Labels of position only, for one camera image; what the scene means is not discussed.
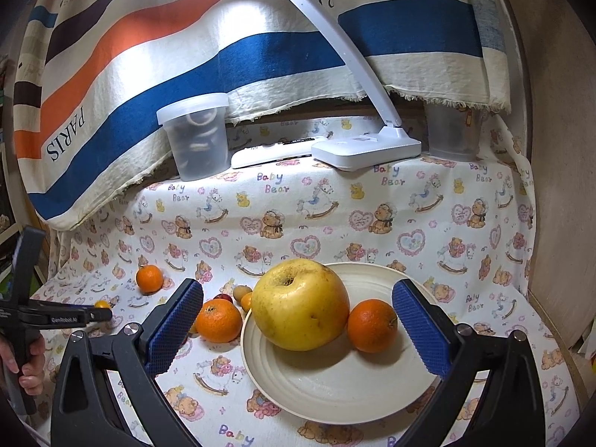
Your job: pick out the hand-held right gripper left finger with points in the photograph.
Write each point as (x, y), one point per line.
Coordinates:
(174, 330)

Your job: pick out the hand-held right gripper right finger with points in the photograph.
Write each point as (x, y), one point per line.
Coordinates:
(421, 330)

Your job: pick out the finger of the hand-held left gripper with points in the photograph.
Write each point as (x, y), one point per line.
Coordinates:
(65, 319)

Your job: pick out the small yellow kumquat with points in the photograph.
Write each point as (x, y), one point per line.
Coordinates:
(102, 305)

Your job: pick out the small mandarin orange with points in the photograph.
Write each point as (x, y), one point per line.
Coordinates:
(247, 302)
(150, 278)

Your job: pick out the small red fruit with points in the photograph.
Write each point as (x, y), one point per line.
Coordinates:
(224, 297)

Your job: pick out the cream round plate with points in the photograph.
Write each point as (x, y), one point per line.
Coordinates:
(326, 382)

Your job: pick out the person's left hand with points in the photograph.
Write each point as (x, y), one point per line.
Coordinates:
(31, 372)

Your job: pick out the brown kiwi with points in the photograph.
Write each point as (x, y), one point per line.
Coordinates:
(240, 292)

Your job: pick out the large yellow apple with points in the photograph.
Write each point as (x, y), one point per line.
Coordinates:
(300, 305)

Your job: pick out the bear printed cloth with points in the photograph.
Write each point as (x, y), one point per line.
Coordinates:
(326, 223)

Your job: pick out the lidded clear plastic container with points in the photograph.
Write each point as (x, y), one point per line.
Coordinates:
(195, 139)

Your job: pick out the white remote control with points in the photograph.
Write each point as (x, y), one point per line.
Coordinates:
(265, 151)

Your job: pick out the striped blanket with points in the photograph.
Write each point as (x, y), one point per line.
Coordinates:
(139, 79)

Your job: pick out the white desk lamp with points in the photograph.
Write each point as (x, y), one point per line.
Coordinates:
(349, 56)

